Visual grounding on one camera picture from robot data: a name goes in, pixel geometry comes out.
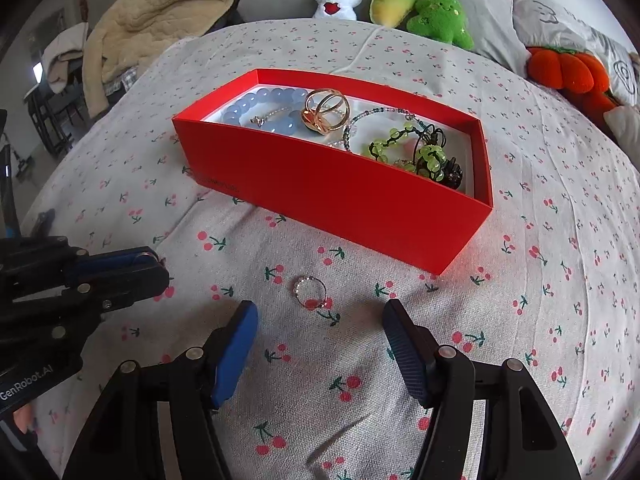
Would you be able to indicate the cream cushion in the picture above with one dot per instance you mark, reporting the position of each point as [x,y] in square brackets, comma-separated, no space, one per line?
[625,127]

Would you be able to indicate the cloth draped on chair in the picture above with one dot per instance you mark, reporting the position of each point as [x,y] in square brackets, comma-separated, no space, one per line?
[65,57]

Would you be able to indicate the dark chair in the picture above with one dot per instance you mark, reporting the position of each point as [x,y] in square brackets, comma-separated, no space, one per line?
[55,120]

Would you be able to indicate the cherry print bedsheet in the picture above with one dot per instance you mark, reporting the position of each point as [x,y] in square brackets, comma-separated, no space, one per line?
[525,260]

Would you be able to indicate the orange pumpkin plush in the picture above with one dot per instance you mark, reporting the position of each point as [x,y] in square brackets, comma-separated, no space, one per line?
[565,70]
[595,102]

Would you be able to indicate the wall picture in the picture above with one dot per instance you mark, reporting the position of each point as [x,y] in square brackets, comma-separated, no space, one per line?
[85,1]

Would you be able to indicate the person's left hand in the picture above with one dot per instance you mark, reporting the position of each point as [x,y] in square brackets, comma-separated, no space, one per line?
[22,420]

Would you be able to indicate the red cardboard box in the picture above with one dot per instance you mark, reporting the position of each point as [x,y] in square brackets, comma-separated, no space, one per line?
[325,200]

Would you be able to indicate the beige quilted blanket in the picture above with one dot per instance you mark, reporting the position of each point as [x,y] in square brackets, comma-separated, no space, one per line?
[165,15]

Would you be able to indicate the green tree plush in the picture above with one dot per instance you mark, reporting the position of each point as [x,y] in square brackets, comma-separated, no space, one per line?
[440,15]

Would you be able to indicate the plaid cloth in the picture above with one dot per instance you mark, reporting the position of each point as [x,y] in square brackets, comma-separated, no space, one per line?
[120,81]

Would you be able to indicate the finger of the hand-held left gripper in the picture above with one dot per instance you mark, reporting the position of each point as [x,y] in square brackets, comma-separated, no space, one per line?
[110,262]
[135,285]

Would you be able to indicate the grey pillow with line drawings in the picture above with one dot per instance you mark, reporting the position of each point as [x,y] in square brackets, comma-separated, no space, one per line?
[565,30]

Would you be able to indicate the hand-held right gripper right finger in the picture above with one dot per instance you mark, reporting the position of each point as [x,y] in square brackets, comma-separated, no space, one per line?
[405,355]

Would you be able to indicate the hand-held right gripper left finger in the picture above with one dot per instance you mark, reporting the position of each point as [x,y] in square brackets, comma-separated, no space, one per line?
[235,355]

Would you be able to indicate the black hair claw clip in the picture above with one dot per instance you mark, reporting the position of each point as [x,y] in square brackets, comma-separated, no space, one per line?
[452,177]

